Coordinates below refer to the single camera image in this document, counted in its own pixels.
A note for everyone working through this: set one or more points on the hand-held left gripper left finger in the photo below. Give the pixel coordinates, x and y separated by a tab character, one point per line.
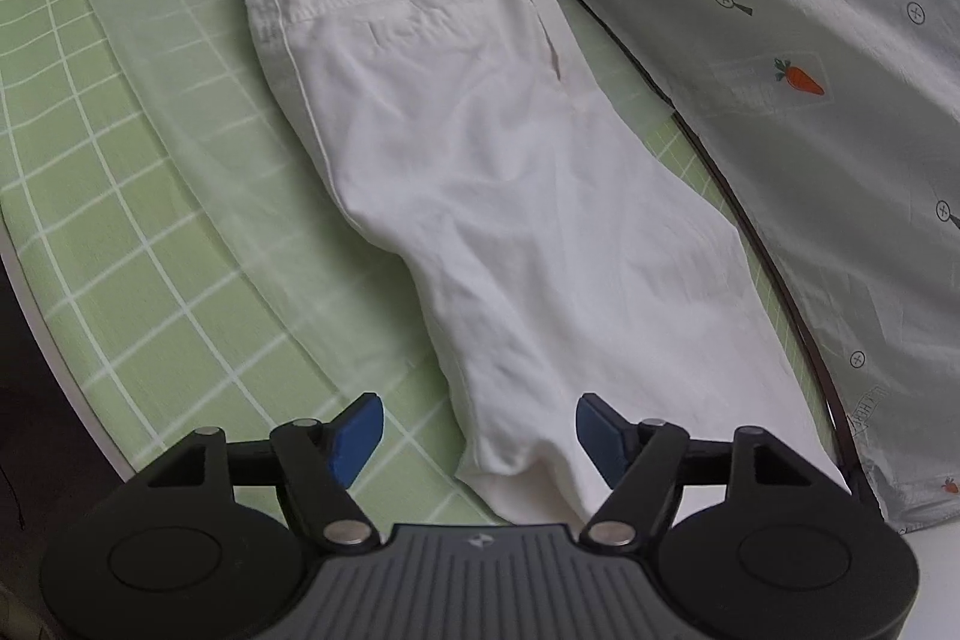
356	441

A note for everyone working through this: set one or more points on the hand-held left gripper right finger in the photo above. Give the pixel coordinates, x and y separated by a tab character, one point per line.
600	441

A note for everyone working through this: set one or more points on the white pants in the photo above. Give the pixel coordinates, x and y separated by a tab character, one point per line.
487	175

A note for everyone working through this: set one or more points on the green grid mat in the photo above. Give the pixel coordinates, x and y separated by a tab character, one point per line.
112	197

